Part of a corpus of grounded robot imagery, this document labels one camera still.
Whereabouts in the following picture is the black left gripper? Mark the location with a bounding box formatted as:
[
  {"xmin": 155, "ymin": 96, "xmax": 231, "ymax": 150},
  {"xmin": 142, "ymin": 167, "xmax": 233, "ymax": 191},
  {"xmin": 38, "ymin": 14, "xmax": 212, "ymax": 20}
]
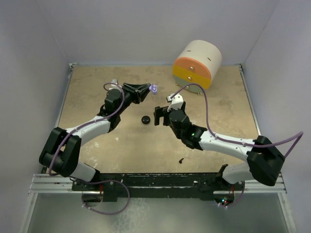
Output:
[{"xmin": 116, "ymin": 83, "xmax": 151, "ymax": 116}]

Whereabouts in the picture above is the black earbud charging case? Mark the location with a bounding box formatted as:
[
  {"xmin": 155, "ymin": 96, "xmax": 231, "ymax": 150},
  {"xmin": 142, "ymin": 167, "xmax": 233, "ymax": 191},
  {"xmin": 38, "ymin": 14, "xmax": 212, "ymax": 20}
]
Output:
[{"xmin": 141, "ymin": 116, "xmax": 151, "ymax": 124}]

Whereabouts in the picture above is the purple earbud charging case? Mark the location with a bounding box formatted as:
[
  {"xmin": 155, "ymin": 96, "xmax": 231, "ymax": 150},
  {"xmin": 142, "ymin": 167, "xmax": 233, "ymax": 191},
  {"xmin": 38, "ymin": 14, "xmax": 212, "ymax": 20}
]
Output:
[{"xmin": 149, "ymin": 83, "xmax": 157, "ymax": 95}]

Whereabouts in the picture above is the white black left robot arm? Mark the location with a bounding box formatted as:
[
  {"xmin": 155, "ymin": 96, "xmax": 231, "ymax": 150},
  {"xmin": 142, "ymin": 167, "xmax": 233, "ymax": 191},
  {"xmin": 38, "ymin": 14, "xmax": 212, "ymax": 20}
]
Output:
[{"xmin": 39, "ymin": 82, "xmax": 157, "ymax": 190}]

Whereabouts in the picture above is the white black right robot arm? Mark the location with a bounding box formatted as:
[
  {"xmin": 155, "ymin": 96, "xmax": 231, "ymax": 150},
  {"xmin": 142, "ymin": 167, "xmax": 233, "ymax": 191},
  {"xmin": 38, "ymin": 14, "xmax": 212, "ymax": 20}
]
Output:
[{"xmin": 154, "ymin": 107, "xmax": 285, "ymax": 190}]

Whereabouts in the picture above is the round three-drawer storage box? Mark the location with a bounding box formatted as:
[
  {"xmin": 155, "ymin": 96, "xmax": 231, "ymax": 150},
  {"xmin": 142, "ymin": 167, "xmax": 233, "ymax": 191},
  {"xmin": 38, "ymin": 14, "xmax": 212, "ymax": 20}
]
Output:
[{"xmin": 172, "ymin": 40, "xmax": 222, "ymax": 94}]

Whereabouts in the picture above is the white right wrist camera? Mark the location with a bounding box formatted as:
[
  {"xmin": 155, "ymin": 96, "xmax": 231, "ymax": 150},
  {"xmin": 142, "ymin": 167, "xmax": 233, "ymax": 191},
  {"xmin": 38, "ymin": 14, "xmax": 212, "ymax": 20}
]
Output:
[{"xmin": 167, "ymin": 94, "xmax": 184, "ymax": 112}]

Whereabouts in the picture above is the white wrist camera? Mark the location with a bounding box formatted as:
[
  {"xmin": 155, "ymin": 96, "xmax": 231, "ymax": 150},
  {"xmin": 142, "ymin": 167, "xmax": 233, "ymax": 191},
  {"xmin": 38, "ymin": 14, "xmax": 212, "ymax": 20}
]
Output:
[
  {"xmin": 108, "ymin": 79, "xmax": 120, "ymax": 90},
  {"xmin": 167, "ymin": 94, "xmax": 184, "ymax": 112}
]

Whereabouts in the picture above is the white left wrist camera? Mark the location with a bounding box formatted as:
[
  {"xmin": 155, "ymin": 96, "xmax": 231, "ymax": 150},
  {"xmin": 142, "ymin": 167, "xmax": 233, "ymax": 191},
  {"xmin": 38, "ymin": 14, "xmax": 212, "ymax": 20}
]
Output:
[{"xmin": 108, "ymin": 79, "xmax": 120, "ymax": 90}]

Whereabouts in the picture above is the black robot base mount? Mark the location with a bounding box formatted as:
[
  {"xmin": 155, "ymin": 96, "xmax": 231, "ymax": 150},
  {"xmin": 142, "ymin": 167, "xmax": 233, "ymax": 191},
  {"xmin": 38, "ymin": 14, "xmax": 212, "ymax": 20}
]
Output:
[{"xmin": 72, "ymin": 172, "xmax": 244, "ymax": 202}]

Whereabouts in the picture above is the aluminium frame rail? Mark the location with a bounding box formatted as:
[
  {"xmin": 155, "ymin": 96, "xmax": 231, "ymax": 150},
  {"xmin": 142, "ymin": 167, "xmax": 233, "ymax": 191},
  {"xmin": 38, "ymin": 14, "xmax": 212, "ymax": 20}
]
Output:
[{"xmin": 29, "ymin": 174, "xmax": 287, "ymax": 194}]

